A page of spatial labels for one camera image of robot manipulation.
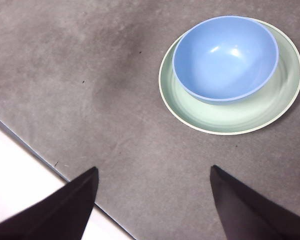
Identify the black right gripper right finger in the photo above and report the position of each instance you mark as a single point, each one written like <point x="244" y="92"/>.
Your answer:
<point x="247" y="215"/>

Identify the blue bowl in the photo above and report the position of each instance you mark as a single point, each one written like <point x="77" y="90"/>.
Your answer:
<point x="225" y="57"/>

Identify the green plate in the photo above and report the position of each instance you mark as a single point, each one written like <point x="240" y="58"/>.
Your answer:
<point x="227" y="117"/>

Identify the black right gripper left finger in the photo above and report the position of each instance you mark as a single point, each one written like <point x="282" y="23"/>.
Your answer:
<point x="52" y="215"/>

